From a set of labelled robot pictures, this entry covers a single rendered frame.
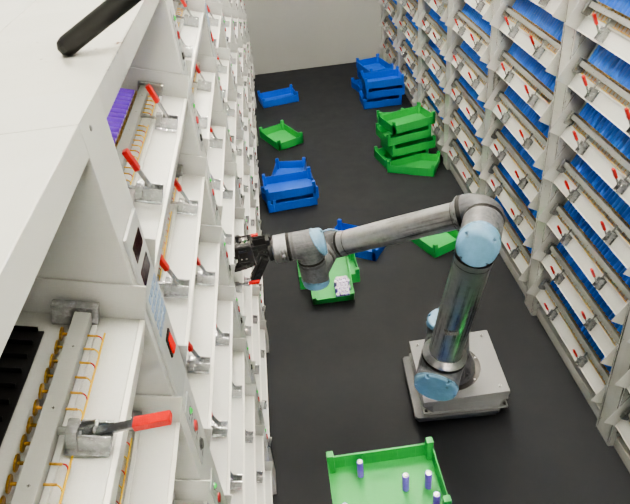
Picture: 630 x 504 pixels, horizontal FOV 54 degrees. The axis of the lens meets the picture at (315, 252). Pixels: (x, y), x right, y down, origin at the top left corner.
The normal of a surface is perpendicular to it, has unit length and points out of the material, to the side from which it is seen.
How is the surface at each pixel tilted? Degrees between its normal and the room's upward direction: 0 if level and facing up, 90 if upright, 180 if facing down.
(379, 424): 0
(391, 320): 0
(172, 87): 90
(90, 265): 90
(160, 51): 90
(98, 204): 90
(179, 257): 16
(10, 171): 0
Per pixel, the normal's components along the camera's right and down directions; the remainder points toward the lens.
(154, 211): 0.18, -0.81
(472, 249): -0.32, 0.51
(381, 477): -0.09, -0.81
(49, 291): 0.10, 0.58
